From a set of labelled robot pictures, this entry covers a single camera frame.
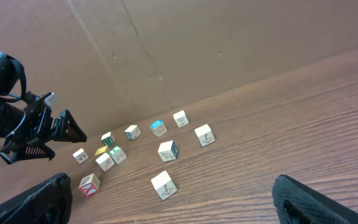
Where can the cream turtle wooden block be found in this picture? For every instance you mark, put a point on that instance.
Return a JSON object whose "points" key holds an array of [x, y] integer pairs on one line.
{"points": [[168, 151]]}

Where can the cream umbrella block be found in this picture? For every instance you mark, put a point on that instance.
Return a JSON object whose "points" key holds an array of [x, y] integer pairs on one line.
{"points": [[205, 135], [164, 185]]}

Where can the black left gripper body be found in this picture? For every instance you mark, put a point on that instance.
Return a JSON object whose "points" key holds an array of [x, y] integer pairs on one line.
{"points": [[28, 126]]}

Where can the teal letter wooden block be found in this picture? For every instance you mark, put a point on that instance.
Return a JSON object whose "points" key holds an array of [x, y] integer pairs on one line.
{"points": [[132, 132]]}

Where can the yellow top wooden block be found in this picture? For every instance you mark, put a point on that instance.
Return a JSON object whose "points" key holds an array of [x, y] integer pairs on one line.
{"points": [[101, 151]]}

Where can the blue top wooden block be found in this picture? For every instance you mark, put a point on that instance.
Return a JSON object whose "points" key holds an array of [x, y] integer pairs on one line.
{"points": [[158, 128]]}

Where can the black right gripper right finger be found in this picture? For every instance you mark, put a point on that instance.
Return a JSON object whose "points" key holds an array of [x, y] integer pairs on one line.
{"points": [[296, 203]]}

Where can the yellow S wooden block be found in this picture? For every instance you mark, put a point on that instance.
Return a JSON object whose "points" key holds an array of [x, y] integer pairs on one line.
{"points": [[105, 162]]}

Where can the small cream block far left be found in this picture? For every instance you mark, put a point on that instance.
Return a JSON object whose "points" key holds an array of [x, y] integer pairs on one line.
{"points": [[80, 156]]}

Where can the green H wooden block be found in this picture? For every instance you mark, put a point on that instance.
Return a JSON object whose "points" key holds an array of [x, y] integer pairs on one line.
{"points": [[108, 139]]}

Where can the cream block red letter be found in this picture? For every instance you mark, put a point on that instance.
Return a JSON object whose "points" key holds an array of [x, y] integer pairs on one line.
{"points": [[89, 185]]}

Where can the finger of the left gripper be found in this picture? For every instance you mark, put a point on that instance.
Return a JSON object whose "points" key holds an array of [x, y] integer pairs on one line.
{"points": [[32, 152], [65, 129]]}

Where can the mint green top block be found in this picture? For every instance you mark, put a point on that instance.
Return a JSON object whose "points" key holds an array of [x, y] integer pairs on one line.
{"points": [[117, 154]]}

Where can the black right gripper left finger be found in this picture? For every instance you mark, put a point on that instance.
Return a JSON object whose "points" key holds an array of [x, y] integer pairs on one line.
{"points": [[49, 202]]}

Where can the cream block with drawing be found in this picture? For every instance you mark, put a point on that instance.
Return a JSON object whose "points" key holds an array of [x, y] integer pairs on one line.
{"points": [[180, 119]]}

